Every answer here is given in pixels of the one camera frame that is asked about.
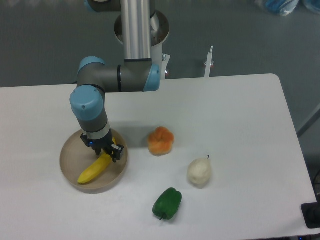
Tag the beige round plate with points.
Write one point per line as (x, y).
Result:
(75, 158)

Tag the white pear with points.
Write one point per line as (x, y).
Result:
(199, 171)

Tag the yellow banana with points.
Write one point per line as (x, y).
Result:
(95, 169)

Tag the orange bread roll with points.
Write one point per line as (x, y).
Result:
(160, 141)

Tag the green bell pepper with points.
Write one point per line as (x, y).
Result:
(168, 204)

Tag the blue plastic bag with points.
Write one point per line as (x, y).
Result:
(277, 7)
(312, 5)

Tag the black device at table edge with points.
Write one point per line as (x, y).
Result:
(311, 214)

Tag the white bracket post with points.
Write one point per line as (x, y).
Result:
(209, 63)

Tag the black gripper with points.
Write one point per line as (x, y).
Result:
(106, 143)

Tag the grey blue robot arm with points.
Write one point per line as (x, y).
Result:
(94, 79)

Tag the grey table leg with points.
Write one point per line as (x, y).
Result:
(309, 121)

